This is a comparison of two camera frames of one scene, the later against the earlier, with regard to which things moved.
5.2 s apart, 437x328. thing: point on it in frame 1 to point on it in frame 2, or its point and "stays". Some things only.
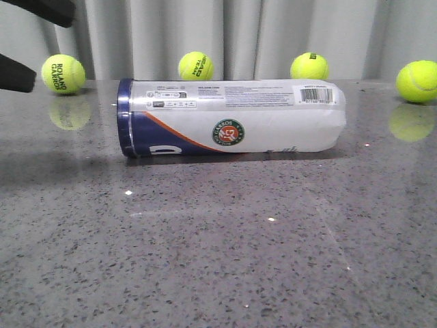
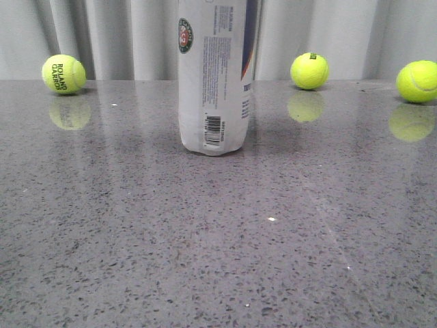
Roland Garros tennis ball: [63, 74] stays
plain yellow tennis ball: [416, 81] stays
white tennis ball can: [168, 117] to [216, 42]
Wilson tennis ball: [309, 65] stays
